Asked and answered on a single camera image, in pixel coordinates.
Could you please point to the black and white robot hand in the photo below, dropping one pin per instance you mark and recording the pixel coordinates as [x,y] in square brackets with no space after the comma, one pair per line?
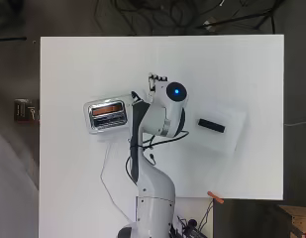
[157,89]

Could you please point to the white seven-joint robot arm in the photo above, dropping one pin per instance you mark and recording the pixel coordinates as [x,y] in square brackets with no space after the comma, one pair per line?
[155,185]

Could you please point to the steel toaster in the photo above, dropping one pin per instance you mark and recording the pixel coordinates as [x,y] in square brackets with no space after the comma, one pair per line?
[108,122]

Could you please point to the black block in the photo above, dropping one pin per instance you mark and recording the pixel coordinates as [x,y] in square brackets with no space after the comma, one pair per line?
[211,125]

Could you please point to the white flat stand box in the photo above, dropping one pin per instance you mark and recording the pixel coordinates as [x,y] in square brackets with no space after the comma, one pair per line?
[222,142]

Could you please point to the small brown floor box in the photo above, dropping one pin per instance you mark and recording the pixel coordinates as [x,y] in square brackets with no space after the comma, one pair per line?
[210,24]

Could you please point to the black tripod stand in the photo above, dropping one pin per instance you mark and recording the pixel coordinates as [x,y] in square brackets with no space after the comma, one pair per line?
[245,16]

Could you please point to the dark printed box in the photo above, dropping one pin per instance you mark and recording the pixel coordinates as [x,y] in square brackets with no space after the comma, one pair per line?
[25,110]

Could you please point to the black floor rod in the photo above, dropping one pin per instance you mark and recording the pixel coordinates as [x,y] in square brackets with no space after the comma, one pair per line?
[10,39]

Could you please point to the wooden crate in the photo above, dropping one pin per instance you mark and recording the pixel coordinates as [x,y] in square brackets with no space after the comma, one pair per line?
[296,221]

